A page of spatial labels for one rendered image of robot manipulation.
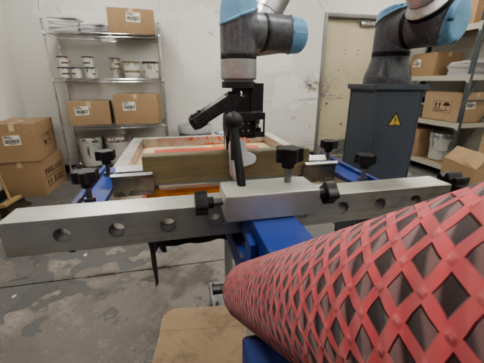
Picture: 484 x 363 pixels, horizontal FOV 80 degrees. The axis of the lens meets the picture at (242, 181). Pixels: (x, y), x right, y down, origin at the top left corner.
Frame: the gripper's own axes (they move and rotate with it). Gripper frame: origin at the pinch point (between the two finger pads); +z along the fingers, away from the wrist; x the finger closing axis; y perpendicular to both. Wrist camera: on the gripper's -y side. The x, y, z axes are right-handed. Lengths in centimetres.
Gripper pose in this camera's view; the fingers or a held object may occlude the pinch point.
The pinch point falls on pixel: (230, 172)
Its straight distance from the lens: 67.9
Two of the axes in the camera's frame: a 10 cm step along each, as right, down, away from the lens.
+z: 0.0, 9.5, 3.2
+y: 9.8, -0.7, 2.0
